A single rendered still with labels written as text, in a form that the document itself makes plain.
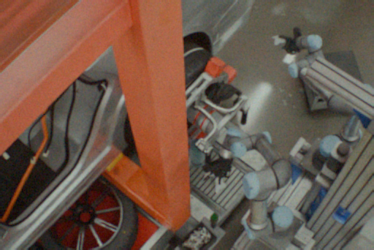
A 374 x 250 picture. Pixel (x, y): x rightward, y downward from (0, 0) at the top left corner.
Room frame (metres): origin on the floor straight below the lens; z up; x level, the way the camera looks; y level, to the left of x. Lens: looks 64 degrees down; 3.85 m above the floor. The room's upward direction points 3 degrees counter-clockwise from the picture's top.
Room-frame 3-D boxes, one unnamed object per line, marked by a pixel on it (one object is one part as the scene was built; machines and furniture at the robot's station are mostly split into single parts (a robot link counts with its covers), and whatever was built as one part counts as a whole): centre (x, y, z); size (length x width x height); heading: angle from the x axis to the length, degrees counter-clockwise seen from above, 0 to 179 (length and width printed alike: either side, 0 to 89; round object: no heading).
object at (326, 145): (1.20, -0.80, 0.98); 0.13 x 0.12 x 0.14; 116
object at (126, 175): (1.22, 0.36, 0.69); 0.52 x 0.17 x 0.35; 48
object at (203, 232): (0.83, -0.03, 0.51); 0.20 x 0.14 x 0.13; 130
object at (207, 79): (1.53, -0.05, 0.85); 0.54 x 0.07 x 0.54; 138
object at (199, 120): (1.49, -0.10, 0.85); 0.21 x 0.14 x 0.14; 48
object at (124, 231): (1.03, 0.67, 0.39); 0.66 x 0.66 x 0.24
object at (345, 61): (2.09, -1.12, 0.17); 0.43 x 0.36 x 0.34; 95
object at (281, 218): (0.81, -0.47, 0.98); 0.13 x 0.12 x 0.14; 104
